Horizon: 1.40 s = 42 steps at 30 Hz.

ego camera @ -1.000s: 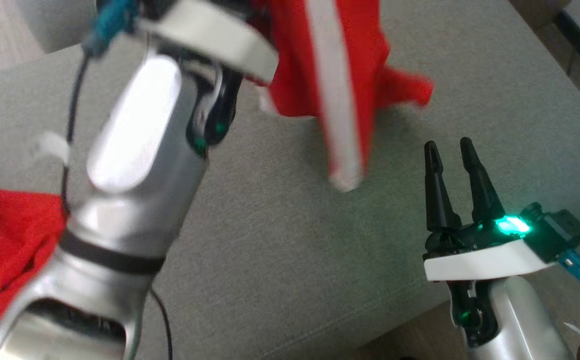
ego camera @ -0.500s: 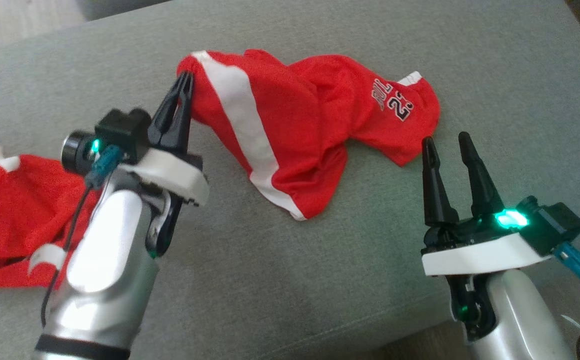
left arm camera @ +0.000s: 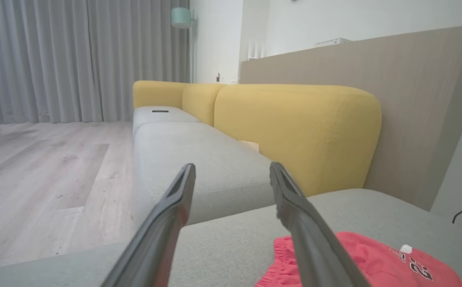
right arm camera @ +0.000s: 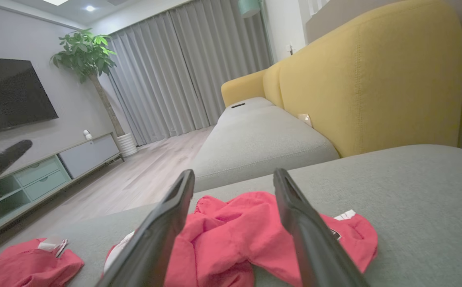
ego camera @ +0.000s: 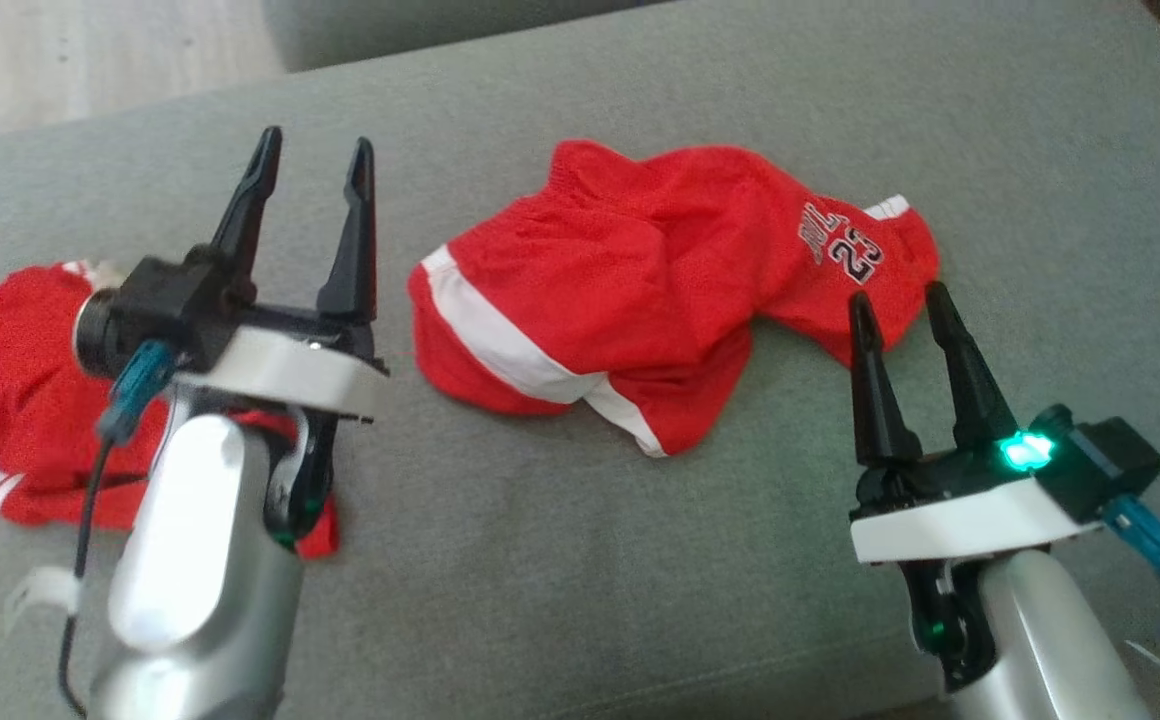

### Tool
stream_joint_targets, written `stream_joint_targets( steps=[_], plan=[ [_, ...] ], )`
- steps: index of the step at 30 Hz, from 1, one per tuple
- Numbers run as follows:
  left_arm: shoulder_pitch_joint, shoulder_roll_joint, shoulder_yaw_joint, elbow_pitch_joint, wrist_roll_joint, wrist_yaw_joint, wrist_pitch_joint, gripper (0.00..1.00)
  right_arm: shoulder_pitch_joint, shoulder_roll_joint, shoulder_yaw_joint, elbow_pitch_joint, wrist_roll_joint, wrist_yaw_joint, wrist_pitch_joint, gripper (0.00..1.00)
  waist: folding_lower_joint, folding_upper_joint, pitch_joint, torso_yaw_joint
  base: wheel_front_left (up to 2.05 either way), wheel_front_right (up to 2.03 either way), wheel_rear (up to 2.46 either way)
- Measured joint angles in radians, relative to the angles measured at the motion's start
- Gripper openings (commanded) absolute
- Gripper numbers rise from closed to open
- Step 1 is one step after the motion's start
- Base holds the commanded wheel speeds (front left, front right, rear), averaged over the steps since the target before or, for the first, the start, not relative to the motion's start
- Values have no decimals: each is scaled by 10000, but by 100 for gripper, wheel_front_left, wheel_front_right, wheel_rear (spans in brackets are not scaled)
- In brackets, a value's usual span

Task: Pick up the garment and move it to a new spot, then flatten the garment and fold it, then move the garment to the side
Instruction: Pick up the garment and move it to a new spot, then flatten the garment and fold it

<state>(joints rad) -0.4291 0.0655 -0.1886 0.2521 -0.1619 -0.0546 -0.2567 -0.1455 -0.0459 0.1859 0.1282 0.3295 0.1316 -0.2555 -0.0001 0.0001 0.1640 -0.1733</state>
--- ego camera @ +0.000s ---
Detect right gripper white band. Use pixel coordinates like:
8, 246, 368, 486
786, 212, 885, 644
848, 281, 1107, 567

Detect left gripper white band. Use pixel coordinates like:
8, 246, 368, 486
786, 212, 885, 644
175, 126, 389, 423

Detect red jersey with white sleeves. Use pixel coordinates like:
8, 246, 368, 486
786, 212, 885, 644
0, 262, 341, 559

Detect red shorts with number 23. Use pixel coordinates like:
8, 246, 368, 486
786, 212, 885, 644
408, 140, 941, 459

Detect grey sofa section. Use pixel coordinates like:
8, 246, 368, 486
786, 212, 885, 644
260, 0, 681, 73

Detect large grey sofa seat cushion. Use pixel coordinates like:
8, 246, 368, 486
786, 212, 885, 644
0, 0, 1160, 720

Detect black cable with blue connector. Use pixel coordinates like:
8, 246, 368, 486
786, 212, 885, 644
58, 340, 179, 719
1103, 496, 1160, 681

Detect white cable label tag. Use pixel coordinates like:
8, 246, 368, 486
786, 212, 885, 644
5, 565, 81, 633

